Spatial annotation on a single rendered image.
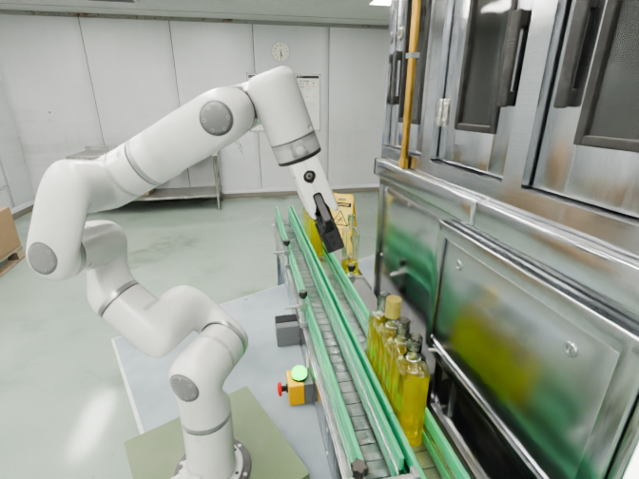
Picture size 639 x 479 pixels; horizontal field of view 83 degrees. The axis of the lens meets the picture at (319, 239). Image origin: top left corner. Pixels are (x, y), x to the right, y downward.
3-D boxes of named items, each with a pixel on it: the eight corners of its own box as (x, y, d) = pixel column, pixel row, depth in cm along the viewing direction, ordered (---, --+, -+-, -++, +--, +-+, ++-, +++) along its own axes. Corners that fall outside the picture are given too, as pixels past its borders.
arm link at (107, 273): (82, 332, 61) (17, 277, 61) (134, 303, 75) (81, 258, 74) (123, 275, 58) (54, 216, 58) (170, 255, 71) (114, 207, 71)
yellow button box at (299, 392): (313, 404, 105) (313, 383, 102) (287, 408, 104) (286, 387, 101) (309, 386, 111) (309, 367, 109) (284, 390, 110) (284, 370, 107)
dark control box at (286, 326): (300, 345, 130) (299, 325, 127) (277, 348, 129) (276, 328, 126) (296, 332, 138) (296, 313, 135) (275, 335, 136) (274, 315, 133)
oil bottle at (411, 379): (421, 446, 78) (433, 364, 70) (396, 450, 77) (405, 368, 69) (410, 424, 83) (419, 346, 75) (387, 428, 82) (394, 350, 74)
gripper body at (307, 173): (324, 143, 55) (347, 210, 59) (312, 138, 64) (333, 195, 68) (278, 162, 54) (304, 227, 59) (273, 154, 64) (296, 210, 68)
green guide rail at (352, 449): (363, 495, 67) (365, 465, 64) (358, 496, 67) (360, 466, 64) (278, 218, 228) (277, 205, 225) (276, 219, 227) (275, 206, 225)
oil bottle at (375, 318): (391, 388, 93) (397, 316, 86) (370, 391, 92) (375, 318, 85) (383, 373, 98) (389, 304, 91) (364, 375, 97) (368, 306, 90)
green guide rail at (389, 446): (401, 488, 69) (404, 457, 66) (396, 488, 68) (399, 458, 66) (289, 218, 229) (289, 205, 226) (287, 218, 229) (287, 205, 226)
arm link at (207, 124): (171, 177, 66) (270, 122, 61) (137, 201, 55) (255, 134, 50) (142, 135, 63) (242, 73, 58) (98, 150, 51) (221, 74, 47)
